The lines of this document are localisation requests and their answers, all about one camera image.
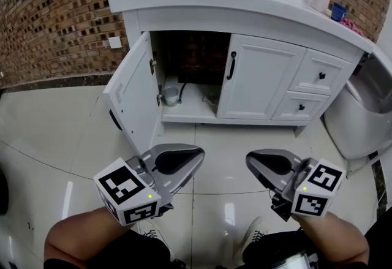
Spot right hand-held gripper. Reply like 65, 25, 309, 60
246, 148, 346, 222

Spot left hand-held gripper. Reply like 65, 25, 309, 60
93, 145, 205, 226

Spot black door handle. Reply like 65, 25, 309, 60
108, 109, 123, 131
226, 51, 237, 81

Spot white cabinet door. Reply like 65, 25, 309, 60
102, 31, 162, 155
216, 33, 307, 121

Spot person's left forearm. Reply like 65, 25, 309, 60
43, 206, 132, 262

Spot person's right forearm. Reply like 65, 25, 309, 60
292, 212, 370, 262

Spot white vanity cabinet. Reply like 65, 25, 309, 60
122, 10, 365, 137

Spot person's left white shoe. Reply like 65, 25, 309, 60
137, 219, 168, 247

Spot person's white shoe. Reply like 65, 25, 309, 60
137, 219, 168, 247
234, 216, 270, 259

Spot small white drawer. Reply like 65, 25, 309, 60
271, 91, 331, 122

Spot person's right white shoe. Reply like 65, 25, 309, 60
234, 216, 270, 259

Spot grey metal cup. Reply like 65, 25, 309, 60
163, 86, 180, 107

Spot white toilet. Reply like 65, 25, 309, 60
323, 44, 392, 161

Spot person's black trousers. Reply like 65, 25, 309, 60
100, 226, 310, 269

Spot silver body-worn box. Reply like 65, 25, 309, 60
274, 249, 321, 269

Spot large white drawer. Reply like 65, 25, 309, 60
287, 48, 353, 96

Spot pink cloth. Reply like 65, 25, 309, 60
339, 18, 366, 37

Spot black round object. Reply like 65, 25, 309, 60
0, 169, 9, 216

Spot blue cup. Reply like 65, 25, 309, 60
330, 2, 348, 22

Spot white sink countertop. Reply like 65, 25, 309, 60
108, 0, 375, 54

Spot white mug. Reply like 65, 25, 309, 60
307, 0, 331, 13

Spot black hose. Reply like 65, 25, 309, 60
176, 81, 187, 105

